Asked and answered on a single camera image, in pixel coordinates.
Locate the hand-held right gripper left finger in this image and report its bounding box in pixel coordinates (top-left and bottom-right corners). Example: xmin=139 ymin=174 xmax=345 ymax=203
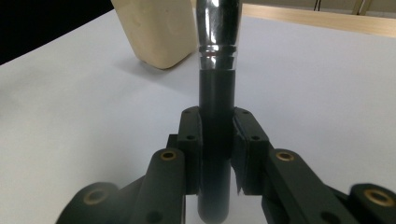
xmin=129 ymin=105 xmax=204 ymax=224

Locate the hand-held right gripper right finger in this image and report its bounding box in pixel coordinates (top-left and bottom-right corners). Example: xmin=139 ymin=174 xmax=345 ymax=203
xmin=231 ymin=106 xmax=361 ymax=224

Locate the thick black makeup brush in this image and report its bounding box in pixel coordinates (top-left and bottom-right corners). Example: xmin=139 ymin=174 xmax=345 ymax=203
xmin=194 ymin=0 xmax=244 ymax=224

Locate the beige square cup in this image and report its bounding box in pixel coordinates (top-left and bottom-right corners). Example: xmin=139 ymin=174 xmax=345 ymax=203
xmin=110 ymin=0 xmax=199 ymax=70

